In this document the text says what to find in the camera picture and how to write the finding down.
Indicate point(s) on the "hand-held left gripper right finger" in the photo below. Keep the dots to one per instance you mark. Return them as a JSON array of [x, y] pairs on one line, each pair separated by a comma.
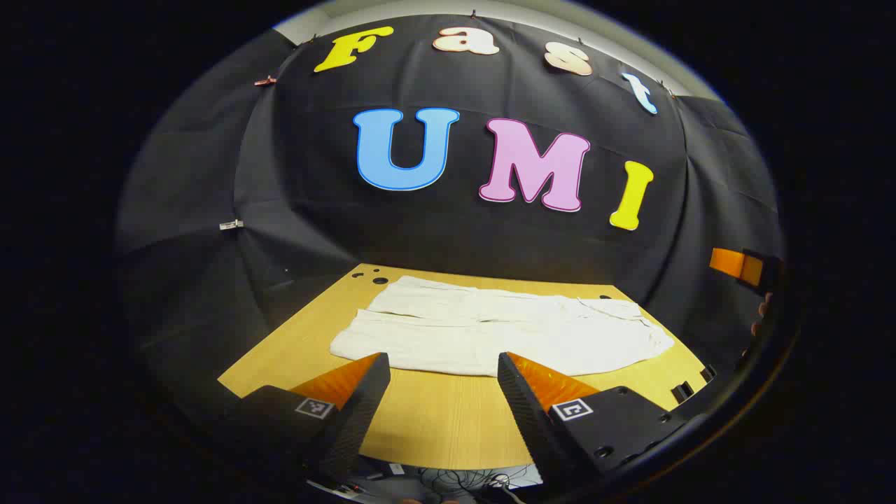
[[525, 420]]

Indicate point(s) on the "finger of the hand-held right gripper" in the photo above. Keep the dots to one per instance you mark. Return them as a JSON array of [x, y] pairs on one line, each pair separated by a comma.
[[728, 262]]

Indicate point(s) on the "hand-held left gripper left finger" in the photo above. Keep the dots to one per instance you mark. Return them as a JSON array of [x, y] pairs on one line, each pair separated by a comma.
[[353, 420]]

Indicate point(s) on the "white jeans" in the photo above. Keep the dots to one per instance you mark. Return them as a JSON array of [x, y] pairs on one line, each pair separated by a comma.
[[490, 329]]

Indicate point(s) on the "black backdrop cloth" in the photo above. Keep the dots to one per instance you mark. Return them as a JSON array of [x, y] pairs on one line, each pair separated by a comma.
[[420, 231]]

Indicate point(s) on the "silver binder clip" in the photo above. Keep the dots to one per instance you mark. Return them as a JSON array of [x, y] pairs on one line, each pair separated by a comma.
[[230, 225]]

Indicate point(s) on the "red cloth clip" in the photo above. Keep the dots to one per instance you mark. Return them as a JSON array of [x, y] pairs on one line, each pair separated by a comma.
[[265, 81]]

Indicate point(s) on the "black table edge bracket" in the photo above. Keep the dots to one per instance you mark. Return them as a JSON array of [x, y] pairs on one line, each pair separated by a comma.
[[681, 392], [709, 373]]

